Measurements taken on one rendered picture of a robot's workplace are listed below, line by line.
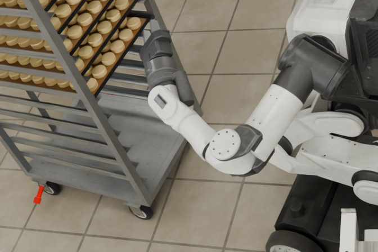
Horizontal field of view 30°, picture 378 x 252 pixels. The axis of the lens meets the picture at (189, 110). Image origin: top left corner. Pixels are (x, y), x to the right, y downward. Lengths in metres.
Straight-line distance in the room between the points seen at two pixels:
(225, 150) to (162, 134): 1.27
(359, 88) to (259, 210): 0.94
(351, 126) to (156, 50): 0.60
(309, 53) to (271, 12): 1.82
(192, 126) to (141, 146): 1.15
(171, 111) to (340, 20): 0.47
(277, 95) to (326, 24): 0.23
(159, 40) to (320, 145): 0.72
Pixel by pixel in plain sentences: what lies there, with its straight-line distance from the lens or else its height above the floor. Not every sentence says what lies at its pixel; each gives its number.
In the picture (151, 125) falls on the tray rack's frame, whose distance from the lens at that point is 2.94.
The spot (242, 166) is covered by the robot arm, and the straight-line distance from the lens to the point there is 1.68.
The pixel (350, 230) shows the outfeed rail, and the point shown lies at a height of 0.90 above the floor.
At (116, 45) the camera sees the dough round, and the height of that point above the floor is 0.70.
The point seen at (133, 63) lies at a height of 0.42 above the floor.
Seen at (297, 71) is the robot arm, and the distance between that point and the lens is 1.67.
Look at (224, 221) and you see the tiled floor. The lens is 2.71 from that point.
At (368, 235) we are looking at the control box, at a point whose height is 0.84.
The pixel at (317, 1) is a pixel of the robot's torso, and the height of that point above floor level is 1.02.
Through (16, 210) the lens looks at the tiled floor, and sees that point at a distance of 3.17.
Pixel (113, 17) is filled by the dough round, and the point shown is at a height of 0.79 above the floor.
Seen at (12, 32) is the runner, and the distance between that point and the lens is 2.30.
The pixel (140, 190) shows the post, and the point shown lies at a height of 0.22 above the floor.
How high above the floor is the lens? 2.15
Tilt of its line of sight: 43 degrees down
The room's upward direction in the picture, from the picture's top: 24 degrees counter-clockwise
